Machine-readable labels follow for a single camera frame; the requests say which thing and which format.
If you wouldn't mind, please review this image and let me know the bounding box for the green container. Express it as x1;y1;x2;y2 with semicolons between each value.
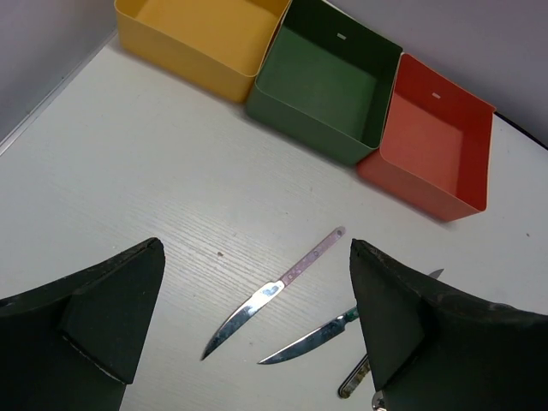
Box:
246;1;402;166

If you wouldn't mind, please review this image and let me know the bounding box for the mosaic handled knife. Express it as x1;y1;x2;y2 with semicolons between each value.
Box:
338;268;445;400

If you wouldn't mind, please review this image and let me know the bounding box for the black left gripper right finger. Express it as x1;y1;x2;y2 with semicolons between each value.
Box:
349;240;547;410

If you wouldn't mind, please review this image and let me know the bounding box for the red container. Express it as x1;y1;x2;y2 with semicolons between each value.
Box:
356;53;496;222

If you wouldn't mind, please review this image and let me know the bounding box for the pink handled knife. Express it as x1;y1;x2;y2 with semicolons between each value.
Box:
200;226;346;360

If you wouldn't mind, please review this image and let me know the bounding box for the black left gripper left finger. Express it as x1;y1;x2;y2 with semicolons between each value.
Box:
1;238;165;410

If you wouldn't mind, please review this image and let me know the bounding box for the yellow container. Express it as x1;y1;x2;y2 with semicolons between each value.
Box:
114;0;289;103

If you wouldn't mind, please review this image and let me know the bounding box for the green handled knife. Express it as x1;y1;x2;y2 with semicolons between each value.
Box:
258;307;359;365

